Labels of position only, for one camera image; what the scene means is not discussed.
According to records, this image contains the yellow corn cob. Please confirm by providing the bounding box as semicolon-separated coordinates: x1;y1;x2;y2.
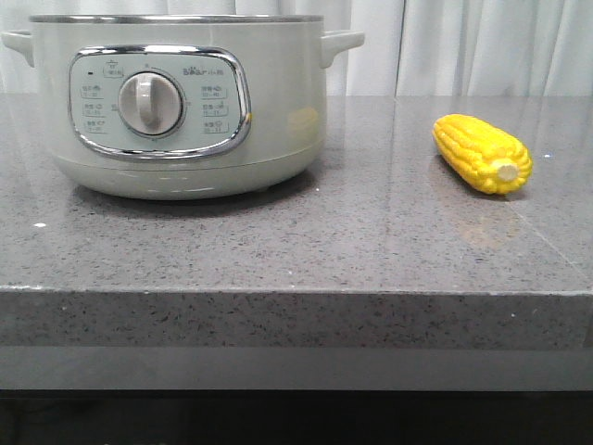
432;114;533;195

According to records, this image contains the white curtain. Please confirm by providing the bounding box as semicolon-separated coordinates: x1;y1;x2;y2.
1;1;592;96

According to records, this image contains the pale green electric pot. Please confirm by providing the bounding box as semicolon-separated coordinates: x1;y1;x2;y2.
1;15;364;200

